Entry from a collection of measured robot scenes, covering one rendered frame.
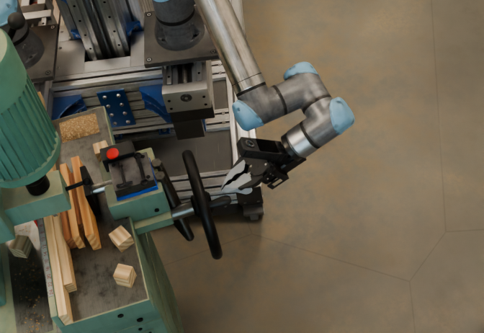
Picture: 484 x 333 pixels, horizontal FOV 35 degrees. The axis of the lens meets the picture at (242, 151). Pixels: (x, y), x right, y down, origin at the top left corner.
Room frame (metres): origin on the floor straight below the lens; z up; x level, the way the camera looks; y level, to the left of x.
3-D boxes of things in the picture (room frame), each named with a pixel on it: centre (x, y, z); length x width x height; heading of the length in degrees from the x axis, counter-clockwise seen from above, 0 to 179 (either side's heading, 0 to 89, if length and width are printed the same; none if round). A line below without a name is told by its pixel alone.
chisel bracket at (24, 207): (1.02, 0.48, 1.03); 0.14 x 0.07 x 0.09; 98
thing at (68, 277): (1.14, 0.48, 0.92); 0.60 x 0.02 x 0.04; 8
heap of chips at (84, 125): (1.32, 0.41, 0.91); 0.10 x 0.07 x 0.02; 98
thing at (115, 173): (1.09, 0.27, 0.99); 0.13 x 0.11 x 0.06; 8
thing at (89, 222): (1.05, 0.39, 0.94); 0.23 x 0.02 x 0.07; 8
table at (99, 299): (1.08, 0.36, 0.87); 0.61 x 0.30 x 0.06; 8
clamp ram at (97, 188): (1.08, 0.35, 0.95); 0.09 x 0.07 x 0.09; 8
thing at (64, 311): (1.06, 0.49, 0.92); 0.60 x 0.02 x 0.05; 8
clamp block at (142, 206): (1.09, 0.28, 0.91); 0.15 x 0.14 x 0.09; 8
